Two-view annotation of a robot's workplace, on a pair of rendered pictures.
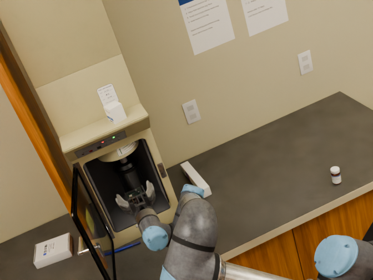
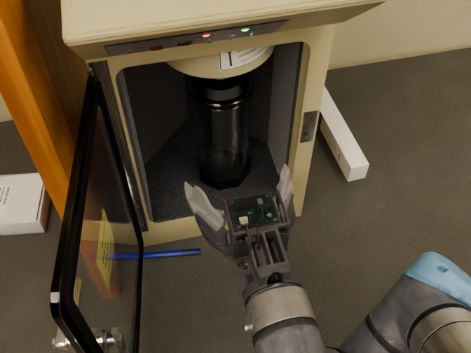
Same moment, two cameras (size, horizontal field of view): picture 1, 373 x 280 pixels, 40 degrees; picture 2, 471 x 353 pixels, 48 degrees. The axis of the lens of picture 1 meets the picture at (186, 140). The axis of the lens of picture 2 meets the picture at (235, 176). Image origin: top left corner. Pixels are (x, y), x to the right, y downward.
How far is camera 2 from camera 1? 1.28 m
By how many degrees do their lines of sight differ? 22
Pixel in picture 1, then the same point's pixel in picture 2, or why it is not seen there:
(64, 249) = (28, 214)
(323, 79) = not seen: outside the picture
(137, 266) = (188, 318)
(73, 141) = (109, 10)
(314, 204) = not seen: outside the picture
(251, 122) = (453, 33)
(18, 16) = not seen: outside the picture
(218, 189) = (379, 171)
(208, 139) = (367, 43)
